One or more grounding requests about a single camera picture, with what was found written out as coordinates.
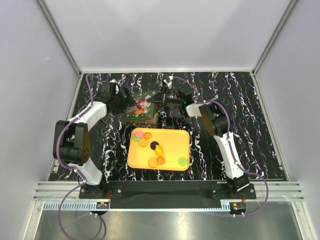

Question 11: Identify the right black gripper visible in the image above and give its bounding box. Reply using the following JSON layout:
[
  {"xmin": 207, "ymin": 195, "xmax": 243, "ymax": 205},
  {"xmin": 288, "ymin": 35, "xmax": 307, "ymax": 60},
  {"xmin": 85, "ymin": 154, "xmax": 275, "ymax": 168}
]
[{"xmin": 147, "ymin": 85, "xmax": 183, "ymax": 108}]

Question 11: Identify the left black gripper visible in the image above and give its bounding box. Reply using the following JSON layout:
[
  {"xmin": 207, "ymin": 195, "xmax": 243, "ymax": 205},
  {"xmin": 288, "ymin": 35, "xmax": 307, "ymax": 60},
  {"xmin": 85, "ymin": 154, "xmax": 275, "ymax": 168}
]
[{"xmin": 112, "ymin": 87, "xmax": 137, "ymax": 116}]

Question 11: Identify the gold tin lid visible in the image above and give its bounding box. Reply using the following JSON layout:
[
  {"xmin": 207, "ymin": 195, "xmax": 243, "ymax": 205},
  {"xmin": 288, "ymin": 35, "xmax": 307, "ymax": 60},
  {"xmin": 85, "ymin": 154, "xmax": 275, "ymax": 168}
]
[{"xmin": 124, "ymin": 90, "xmax": 157, "ymax": 122}]

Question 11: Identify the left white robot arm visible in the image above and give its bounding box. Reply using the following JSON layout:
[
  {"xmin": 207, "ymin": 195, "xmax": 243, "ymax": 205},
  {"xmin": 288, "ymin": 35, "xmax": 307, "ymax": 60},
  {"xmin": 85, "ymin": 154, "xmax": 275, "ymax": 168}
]
[{"xmin": 52, "ymin": 80, "xmax": 137, "ymax": 198}]

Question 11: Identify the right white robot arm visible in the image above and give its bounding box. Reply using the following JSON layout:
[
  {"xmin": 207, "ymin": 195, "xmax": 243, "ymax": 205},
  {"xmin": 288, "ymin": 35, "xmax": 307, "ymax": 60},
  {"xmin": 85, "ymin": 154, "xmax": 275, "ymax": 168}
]
[{"xmin": 147, "ymin": 86, "xmax": 250, "ymax": 199}]

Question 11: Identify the gold cookie tin box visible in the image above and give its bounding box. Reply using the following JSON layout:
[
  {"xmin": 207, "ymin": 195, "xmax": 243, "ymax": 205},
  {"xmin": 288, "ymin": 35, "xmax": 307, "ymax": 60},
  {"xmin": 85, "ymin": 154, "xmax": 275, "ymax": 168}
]
[{"xmin": 124, "ymin": 110, "xmax": 159, "ymax": 128}]

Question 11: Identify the pink round cookie left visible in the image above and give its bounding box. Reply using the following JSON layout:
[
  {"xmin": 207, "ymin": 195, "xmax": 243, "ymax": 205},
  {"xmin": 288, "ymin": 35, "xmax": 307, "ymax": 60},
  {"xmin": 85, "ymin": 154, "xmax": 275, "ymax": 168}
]
[{"xmin": 135, "ymin": 130, "xmax": 144, "ymax": 138}]

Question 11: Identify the green round cookie left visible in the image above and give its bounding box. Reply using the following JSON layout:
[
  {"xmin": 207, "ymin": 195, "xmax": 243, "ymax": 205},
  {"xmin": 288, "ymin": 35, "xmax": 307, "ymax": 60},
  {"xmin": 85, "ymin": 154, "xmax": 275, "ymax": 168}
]
[{"xmin": 132, "ymin": 135, "xmax": 140, "ymax": 142}]

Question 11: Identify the green round cookie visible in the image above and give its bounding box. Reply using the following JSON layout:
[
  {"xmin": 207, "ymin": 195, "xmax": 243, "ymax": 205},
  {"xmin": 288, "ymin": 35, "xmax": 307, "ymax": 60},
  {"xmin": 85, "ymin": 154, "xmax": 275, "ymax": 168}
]
[
  {"xmin": 132, "ymin": 135, "xmax": 140, "ymax": 142},
  {"xmin": 178, "ymin": 157, "xmax": 189, "ymax": 167}
]

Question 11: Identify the orange swirl cookie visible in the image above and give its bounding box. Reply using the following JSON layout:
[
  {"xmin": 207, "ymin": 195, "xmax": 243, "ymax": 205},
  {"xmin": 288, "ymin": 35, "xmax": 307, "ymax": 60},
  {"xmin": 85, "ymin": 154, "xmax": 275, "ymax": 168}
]
[
  {"xmin": 143, "ymin": 132, "xmax": 152, "ymax": 140},
  {"xmin": 156, "ymin": 156, "xmax": 165, "ymax": 165}
]

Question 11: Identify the tan dotted round cookie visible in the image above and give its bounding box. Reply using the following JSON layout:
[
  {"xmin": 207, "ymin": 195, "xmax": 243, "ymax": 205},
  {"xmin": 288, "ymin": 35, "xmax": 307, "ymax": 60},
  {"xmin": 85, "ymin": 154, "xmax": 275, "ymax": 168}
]
[{"xmin": 138, "ymin": 137, "xmax": 149, "ymax": 148}]

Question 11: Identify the black round cookie centre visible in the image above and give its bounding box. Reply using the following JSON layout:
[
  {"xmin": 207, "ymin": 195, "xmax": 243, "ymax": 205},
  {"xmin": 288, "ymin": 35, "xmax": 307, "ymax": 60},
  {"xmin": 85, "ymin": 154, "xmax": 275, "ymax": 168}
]
[{"xmin": 150, "ymin": 141, "xmax": 161, "ymax": 151}]

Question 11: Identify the yellow plastic tray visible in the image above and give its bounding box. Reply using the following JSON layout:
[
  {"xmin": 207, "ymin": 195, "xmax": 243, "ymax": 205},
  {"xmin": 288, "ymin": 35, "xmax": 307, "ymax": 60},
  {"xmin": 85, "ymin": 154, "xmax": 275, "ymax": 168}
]
[{"xmin": 127, "ymin": 128, "xmax": 190, "ymax": 172}]

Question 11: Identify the orange bear cookie centre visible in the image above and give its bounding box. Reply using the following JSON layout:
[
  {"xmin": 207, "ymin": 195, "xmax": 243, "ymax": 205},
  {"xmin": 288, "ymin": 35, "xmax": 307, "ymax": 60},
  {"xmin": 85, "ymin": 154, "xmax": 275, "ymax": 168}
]
[{"xmin": 154, "ymin": 145, "xmax": 164, "ymax": 157}]

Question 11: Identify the orange swirl cookie front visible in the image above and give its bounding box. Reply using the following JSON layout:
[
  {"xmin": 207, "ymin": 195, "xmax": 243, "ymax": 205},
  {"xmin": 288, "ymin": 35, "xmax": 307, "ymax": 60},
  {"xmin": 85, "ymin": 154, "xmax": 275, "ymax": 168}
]
[{"xmin": 156, "ymin": 156, "xmax": 165, "ymax": 165}]

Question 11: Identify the tan dotted cookie front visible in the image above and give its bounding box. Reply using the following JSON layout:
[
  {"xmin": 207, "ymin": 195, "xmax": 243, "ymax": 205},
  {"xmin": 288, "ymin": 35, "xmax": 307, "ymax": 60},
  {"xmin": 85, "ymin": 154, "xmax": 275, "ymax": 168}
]
[{"xmin": 148, "ymin": 158, "xmax": 158, "ymax": 168}]

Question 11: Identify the green round cookie right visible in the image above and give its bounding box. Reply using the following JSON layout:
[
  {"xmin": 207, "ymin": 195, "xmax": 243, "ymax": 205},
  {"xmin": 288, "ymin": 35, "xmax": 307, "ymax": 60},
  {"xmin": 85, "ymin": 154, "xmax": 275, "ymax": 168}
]
[{"xmin": 178, "ymin": 157, "xmax": 189, "ymax": 167}]

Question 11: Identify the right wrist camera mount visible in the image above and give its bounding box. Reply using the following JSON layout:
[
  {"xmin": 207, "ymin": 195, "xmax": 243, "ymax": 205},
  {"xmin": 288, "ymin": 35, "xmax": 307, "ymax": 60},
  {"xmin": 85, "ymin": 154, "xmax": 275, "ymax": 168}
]
[{"xmin": 162, "ymin": 76, "xmax": 174, "ymax": 89}]

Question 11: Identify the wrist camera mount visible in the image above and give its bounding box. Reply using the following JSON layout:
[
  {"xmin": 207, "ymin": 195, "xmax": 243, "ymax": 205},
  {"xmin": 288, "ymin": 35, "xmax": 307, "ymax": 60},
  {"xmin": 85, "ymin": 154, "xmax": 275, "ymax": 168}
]
[
  {"xmin": 162, "ymin": 76, "xmax": 174, "ymax": 89},
  {"xmin": 109, "ymin": 79, "xmax": 120, "ymax": 94}
]

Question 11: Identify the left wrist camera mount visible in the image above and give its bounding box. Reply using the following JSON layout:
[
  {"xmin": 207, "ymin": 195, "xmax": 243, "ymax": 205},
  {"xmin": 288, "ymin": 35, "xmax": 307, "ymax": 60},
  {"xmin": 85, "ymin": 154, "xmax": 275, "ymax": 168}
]
[{"xmin": 109, "ymin": 79, "xmax": 120, "ymax": 94}]

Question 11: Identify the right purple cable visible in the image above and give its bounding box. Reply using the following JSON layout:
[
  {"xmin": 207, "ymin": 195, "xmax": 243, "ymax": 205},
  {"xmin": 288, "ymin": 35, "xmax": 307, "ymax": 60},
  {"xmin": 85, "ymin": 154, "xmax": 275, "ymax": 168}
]
[{"xmin": 172, "ymin": 76, "xmax": 270, "ymax": 218}]

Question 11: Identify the purple cable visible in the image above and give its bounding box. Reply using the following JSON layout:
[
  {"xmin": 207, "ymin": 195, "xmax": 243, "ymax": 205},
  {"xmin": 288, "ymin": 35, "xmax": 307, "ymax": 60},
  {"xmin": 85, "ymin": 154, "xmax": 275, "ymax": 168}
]
[
  {"xmin": 55, "ymin": 74, "xmax": 105, "ymax": 240},
  {"xmin": 172, "ymin": 76, "xmax": 270, "ymax": 218}
]

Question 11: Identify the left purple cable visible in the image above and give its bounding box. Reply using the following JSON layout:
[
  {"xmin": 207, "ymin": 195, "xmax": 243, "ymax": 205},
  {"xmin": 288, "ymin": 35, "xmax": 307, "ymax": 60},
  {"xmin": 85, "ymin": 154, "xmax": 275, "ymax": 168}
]
[{"xmin": 55, "ymin": 74, "xmax": 105, "ymax": 240}]

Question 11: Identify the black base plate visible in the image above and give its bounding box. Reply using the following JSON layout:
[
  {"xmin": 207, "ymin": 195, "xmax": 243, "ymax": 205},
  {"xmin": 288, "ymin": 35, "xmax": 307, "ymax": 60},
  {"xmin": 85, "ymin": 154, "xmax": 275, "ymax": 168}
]
[{"xmin": 79, "ymin": 180, "xmax": 257, "ymax": 210}]

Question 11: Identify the slotted cable duct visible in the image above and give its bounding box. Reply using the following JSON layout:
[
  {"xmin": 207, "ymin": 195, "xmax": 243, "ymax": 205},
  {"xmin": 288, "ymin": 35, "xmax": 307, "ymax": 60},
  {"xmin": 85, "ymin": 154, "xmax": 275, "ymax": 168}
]
[{"xmin": 43, "ymin": 201, "xmax": 110, "ymax": 211}]

